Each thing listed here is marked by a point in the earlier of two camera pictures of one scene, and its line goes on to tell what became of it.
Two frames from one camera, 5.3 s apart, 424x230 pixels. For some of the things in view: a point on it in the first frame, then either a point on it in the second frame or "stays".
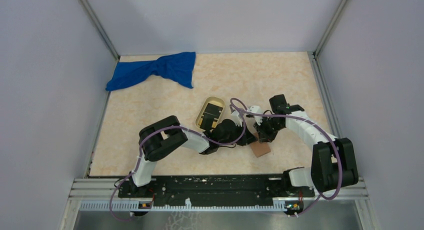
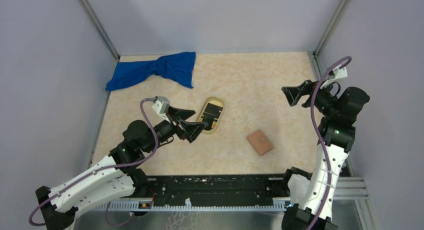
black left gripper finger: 249,138 to 182,114
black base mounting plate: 277,187 stays
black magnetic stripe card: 212,112 stays
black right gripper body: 269,125 to 325,102
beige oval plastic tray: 214,100 stays
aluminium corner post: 98,23 stays
